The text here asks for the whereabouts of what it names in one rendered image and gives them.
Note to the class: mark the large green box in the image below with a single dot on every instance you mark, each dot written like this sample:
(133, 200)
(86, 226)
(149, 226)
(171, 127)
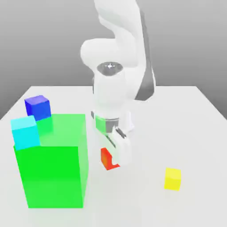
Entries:
(53, 173)

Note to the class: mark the small red cube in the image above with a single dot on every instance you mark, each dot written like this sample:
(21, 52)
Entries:
(105, 158)

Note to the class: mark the small yellow cube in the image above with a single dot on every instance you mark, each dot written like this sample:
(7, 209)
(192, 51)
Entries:
(172, 179)

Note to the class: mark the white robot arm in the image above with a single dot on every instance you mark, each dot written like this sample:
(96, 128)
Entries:
(113, 92)

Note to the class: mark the small blue cube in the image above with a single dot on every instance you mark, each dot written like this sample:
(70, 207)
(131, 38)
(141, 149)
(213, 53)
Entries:
(38, 108)

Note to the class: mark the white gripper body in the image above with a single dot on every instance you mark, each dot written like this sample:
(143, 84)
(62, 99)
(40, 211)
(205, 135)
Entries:
(122, 149)

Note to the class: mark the small cyan cube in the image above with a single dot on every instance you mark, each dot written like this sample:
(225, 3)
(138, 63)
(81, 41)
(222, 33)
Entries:
(24, 133)

